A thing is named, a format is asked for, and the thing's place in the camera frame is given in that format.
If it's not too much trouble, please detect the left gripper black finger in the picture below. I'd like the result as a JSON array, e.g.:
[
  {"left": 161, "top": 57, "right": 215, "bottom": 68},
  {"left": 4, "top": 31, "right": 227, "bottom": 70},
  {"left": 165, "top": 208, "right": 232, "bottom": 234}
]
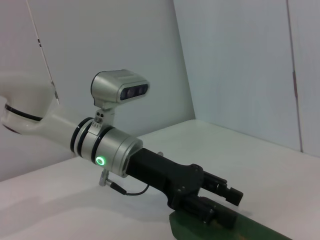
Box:
[
  {"left": 184, "top": 195, "right": 239, "bottom": 230},
  {"left": 199, "top": 171, "right": 245, "bottom": 207}
]

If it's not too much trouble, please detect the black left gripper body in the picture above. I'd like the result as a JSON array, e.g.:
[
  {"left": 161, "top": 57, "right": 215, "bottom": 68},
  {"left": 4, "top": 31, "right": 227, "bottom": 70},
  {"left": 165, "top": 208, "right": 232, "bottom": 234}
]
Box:
[{"left": 125, "top": 147, "right": 205, "bottom": 209}]

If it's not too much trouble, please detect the green glasses case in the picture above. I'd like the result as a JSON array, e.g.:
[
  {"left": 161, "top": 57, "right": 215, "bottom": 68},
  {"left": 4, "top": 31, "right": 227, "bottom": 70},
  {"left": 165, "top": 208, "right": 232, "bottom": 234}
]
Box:
[{"left": 168, "top": 197, "right": 296, "bottom": 240}]

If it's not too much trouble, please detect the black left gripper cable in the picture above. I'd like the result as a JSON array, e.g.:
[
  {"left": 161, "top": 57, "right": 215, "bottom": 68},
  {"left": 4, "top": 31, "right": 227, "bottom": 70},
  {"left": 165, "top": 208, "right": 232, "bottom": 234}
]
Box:
[{"left": 98, "top": 169, "right": 151, "bottom": 196}]

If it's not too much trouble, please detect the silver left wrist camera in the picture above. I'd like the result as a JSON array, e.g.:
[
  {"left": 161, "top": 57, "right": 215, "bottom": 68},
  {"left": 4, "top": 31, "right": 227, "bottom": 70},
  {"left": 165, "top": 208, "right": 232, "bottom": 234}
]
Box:
[{"left": 90, "top": 69, "right": 150, "bottom": 135}]

